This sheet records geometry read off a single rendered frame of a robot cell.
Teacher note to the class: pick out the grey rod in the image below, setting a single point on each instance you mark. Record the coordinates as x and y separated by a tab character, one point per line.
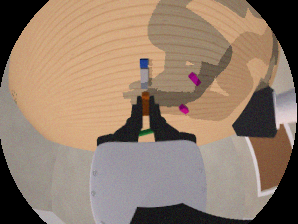
144	78

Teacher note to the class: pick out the small blue block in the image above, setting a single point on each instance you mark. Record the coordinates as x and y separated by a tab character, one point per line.
143	63

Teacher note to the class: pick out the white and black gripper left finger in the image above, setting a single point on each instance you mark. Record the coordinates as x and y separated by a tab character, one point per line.
127	133

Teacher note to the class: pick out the small magenta block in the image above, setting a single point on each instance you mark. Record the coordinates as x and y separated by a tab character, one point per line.
183	109
194	78

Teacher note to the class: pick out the dark green rod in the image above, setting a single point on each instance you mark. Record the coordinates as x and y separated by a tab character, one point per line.
145	132

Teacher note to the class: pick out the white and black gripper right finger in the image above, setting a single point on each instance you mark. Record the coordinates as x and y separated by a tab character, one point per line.
165	132

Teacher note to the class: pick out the orange rod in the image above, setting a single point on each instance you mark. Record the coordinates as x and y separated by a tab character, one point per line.
145	103

